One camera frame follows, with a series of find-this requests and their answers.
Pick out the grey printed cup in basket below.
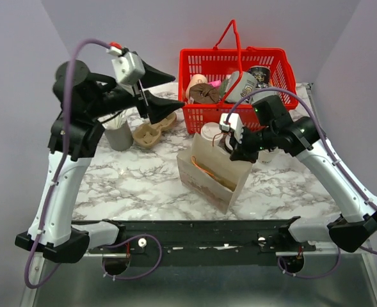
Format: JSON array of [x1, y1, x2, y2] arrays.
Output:
[[224, 70, 256, 104]]

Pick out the grey pouch in basket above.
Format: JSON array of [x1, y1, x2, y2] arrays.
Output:
[[250, 90, 279, 105]]

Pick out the stack of white paper cups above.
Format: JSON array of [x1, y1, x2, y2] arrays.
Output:
[[258, 148, 280, 164]]

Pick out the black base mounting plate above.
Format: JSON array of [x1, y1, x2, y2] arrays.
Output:
[[72, 216, 317, 267]]

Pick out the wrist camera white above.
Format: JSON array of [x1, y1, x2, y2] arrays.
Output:
[[107, 42, 145, 86], [219, 113, 244, 143]]

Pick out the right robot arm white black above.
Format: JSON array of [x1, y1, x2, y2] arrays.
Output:
[[220, 95, 377, 253]]

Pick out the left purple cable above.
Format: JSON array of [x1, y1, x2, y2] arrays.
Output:
[[24, 38, 162, 289]]

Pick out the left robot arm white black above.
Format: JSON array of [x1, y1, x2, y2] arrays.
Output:
[[15, 60, 184, 264]]

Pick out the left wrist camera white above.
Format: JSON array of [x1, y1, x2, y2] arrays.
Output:
[[107, 42, 145, 86]]

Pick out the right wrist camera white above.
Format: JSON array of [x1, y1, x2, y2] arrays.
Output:
[[219, 113, 244, 143]]

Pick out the beige cup in basket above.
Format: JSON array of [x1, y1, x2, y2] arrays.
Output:
[[185, 74, 208, 99]]

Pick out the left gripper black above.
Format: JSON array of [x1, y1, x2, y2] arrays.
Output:
[[85, 54, 185, 123]]

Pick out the stack of white lids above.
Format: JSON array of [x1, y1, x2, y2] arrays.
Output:
[[224, 136, 237, 154]]

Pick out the black printed cup in basket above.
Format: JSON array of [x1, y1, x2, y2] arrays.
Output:
[[247, 66, 271, 89]]

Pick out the single white paper cup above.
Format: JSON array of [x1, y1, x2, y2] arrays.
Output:
[[200, 122, 225, 146]]

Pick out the grey felt straw holder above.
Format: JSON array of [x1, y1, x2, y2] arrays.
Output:
[[105, 121, 134, 152]]

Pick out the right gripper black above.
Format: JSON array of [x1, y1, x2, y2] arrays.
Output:
[[229, 124, 276, 164]]

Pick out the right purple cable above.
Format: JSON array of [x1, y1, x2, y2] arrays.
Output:
[[226, 87, 377, 279]]

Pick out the white paper takeout bag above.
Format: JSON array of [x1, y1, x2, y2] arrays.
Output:
[[177, 134, 252, 214]]

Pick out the brown fabric scrunchie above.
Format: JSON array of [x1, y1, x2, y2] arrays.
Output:
[[188, 83, 220, 104]]

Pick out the red plastic shopping basket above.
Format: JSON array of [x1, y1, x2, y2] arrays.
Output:
[[177, 19, 300, 134]]

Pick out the purple cable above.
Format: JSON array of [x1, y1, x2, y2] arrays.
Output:
[[24, 38, 162, 289], [226, 87, 377, 279]]

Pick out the brown cardboard cup carrier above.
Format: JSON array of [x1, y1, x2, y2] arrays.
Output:
[[132, 112, 177, 149]]

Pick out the aluminium rail frame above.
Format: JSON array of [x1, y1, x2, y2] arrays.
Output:
[[20, 245, 377, 306]]

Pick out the pink item in basket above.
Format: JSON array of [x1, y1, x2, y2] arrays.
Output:
[[208, 80, 222, 88]]

